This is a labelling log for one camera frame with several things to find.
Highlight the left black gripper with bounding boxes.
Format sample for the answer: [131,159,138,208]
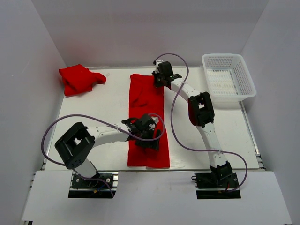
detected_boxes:
[135,127,161,151]

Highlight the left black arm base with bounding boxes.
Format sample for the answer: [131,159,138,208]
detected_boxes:
[68,172,119,199]

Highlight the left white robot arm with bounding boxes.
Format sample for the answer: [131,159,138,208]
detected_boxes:
[54,113,165,187]

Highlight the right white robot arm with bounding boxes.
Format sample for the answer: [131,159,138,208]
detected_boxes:
[152,60,233,187]

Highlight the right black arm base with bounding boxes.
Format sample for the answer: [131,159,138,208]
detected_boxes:
[191,172,241,200]

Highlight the folded red t shirt stack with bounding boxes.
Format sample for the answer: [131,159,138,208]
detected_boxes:
[59,64,106,97]

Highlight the white plastic basket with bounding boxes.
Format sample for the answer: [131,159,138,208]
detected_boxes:
[202,53,256,103]

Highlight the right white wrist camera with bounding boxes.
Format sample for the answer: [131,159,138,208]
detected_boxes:
[153,60,164,73]

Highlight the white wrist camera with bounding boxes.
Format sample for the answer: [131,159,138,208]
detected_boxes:
[149,116,160,130]
[153,60,164,73]

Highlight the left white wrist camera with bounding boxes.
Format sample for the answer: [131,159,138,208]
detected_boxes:
[149,116,160,130]

